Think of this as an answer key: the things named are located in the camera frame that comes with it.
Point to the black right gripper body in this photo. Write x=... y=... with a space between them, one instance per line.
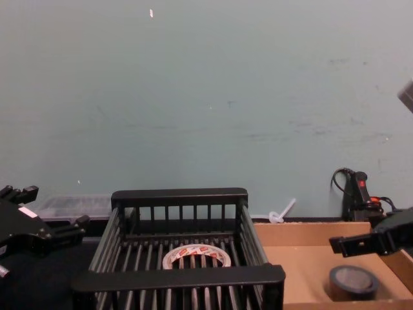
x=401 y=229

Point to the white tape roll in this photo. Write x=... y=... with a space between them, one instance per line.
x=197 y=250

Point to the silver tape roll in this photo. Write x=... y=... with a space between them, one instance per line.
x=353 y=281

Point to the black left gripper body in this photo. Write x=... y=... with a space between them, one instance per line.
x=22 y=230

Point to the black tool with red switch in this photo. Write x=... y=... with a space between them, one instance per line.
x=360 y=193

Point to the black rack with steel bars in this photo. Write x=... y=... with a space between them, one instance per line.
x=180 y=279

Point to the shallow brown cardboard tray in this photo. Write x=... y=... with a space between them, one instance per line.
x=300 y=264

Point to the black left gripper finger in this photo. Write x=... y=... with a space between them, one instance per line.
x=22 y=194
x=69 y=230

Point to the clear plastic case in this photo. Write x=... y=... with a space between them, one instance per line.
x=75 y=206

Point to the black table cloth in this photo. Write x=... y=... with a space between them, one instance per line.
x=38 y=287

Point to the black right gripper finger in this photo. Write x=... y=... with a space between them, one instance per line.
x=358 y=244

